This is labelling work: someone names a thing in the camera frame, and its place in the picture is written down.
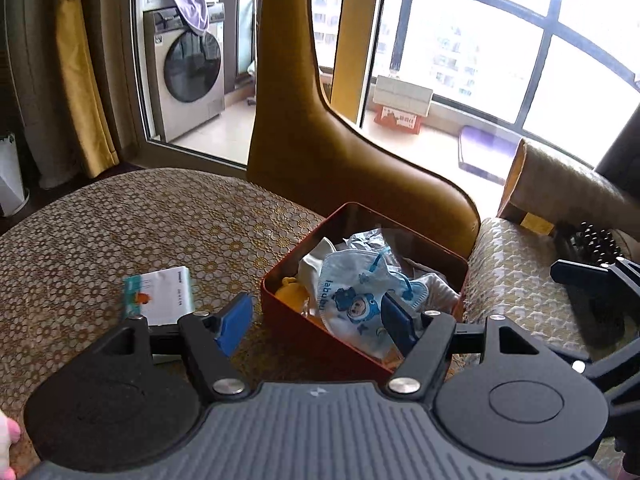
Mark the yellow rubber chicken toy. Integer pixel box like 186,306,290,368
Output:
276,276,311,318

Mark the blue cartoon face mask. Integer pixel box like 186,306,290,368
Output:
317,249,416,361

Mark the white fabric piece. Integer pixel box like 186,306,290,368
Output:
296,237,336,300

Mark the teal white tissue pack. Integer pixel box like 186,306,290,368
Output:
122,266,194,326

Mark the rolled beige mat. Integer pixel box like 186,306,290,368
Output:
498,139,639,240

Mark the clear plastic bag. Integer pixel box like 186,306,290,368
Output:
345,228,400,268

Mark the purple floor mat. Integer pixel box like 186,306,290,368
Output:
458,126,521,184

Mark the tan giraffe shaped chair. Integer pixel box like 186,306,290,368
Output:
246,0,480,257

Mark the white bunny plush toy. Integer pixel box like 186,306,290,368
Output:
0,412,22,480

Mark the red white cardboard box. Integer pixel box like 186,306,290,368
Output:
373,76,433,134

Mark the white plant pot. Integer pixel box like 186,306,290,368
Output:
0,133,29,217

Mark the front load washing machine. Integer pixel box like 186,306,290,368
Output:
141,0,224,143

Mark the yellow curtain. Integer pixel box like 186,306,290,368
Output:
54,0,119,178

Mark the purple towel on washer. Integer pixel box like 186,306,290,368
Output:
174,0,208,36

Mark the tall covered air conditioner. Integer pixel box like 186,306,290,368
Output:
4,0,81,190

